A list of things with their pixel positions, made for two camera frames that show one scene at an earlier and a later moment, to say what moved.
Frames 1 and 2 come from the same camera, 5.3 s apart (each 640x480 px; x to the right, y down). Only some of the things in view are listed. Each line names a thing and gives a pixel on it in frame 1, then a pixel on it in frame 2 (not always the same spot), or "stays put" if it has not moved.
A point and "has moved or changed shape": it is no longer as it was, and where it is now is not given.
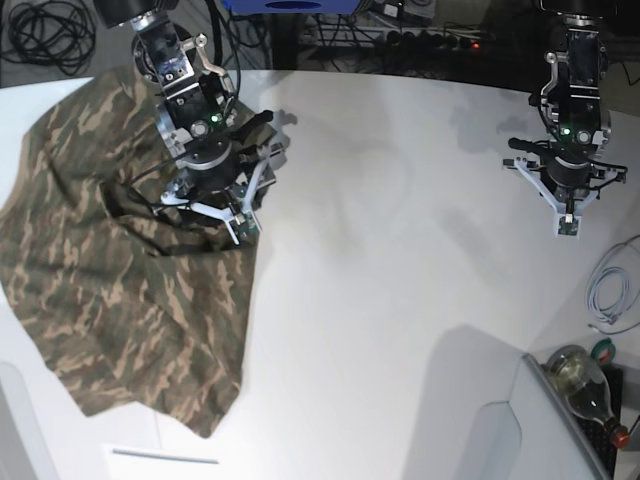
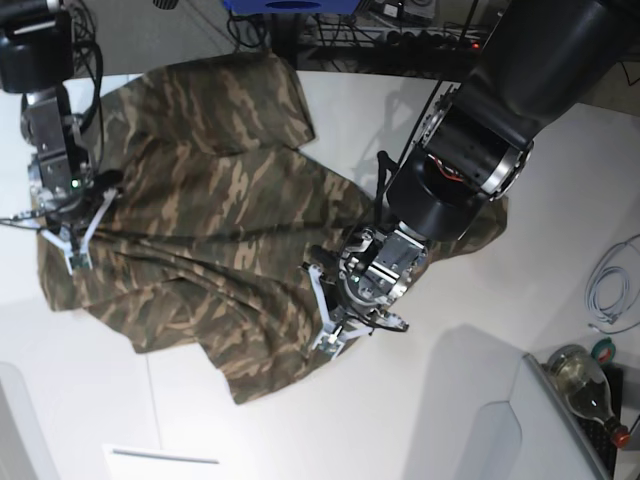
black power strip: [424, 42] stays put
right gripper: [568, 174] to [376, 269]
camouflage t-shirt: [126, 295] has moved or changed shape
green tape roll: [604, 350] stays put
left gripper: [236, 162] to [70, 208]
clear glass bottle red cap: [586, 387] stays put
